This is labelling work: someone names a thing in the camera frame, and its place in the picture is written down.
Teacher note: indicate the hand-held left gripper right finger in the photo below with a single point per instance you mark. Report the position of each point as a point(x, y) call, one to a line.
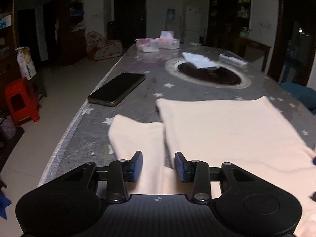
point(179, 168)

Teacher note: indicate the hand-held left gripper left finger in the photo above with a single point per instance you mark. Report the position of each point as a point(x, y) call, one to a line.
point(138, 166)

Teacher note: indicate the cream sweater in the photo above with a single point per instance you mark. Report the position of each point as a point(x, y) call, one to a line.
point(222, 128)

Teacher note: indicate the blue sofa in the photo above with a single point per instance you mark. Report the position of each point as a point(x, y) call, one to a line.
point(298, 92)

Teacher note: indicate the grey star-print tablecloth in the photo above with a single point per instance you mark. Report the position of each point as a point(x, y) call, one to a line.
point(138, 86)

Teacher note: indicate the black smartphone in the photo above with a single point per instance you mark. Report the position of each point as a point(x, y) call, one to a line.
point(116, 88)

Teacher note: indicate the round black built-in cooktop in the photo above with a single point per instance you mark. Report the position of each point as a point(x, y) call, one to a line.
point(212, 76)

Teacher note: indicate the white tissue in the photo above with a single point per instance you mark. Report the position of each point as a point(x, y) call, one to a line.
point(198, 59)

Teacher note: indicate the pink white wipes pack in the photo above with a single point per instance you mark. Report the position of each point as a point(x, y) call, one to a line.
point(148, 45)

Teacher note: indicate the white remote control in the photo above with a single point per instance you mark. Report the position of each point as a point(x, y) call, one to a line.
point(233, 60)

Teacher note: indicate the pink child's sofa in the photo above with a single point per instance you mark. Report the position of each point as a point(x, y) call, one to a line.
point(105, 48)

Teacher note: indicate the pink white tissue box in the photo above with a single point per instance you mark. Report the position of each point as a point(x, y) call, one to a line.
point(169, 42)

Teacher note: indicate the dark wooden side table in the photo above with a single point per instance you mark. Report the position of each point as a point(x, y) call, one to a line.
point(254, 45)

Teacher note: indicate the red plastic stool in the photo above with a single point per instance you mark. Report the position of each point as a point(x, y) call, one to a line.
point(18, 98)

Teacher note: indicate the white refrigerator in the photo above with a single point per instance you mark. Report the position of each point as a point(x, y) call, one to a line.
point(193, 22)

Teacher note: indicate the dark wooden door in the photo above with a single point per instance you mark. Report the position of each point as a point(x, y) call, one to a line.
point(129, 17)

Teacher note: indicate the dark wooden shelf unit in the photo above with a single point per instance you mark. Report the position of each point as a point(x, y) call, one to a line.
point(72, 29)

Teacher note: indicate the paper sack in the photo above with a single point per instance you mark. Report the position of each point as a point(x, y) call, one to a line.
point(26, 63)

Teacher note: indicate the water dispenser with blue bottle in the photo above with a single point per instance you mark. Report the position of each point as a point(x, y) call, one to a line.
point(170, 16)

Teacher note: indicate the dark wooden display cabinet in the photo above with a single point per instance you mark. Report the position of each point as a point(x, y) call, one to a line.
point(227, 12)

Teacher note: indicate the wooden shelf with boxes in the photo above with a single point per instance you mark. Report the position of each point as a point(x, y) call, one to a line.
point(6, 42)

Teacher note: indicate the dark wooden door frame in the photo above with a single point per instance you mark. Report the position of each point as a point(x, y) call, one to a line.
point(279, 29)

